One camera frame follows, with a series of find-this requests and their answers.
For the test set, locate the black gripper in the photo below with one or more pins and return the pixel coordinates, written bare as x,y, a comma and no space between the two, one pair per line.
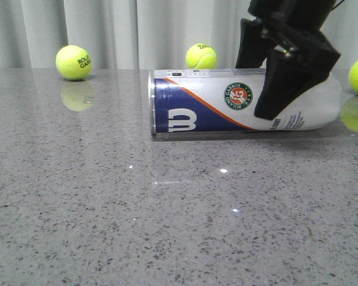
305,60

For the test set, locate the clear plastic tennis ball can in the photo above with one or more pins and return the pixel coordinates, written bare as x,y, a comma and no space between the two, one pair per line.
224,100

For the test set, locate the yellow tennis ball centre back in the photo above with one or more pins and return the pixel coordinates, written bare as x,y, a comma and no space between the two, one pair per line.
201,56

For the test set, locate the yellow tennis ball far left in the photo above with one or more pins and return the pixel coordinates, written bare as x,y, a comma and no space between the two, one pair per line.
73,62

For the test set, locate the white pleated curtain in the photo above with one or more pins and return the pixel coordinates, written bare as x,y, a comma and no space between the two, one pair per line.
119,34

